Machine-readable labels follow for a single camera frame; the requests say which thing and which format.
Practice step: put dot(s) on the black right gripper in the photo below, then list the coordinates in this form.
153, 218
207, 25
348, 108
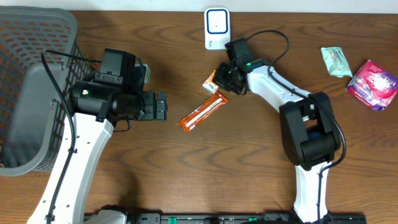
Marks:
226, 78

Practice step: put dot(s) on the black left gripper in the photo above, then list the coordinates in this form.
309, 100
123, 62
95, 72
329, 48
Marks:
149, 104

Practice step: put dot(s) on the orange white small packet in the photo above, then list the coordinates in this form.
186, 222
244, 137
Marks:
210, 85

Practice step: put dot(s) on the orange snack bar wrapper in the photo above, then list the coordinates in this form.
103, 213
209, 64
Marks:
201, 113

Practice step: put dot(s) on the mint green tissue packet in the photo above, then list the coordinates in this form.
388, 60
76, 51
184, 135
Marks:
336, 62

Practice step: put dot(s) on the purple snack packet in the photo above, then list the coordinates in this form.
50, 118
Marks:
373, 86

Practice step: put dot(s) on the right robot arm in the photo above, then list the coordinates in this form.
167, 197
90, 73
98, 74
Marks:
310, 136

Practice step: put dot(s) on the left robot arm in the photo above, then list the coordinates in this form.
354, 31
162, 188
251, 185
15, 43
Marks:
93, 108

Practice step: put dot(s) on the white barcode scanner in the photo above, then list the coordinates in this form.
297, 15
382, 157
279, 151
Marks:
217, 28

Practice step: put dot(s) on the grey plastic mesh basket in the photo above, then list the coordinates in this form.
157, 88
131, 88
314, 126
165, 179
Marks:
32, 114

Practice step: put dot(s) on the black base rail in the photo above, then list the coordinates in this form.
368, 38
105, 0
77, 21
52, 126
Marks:
217, 218

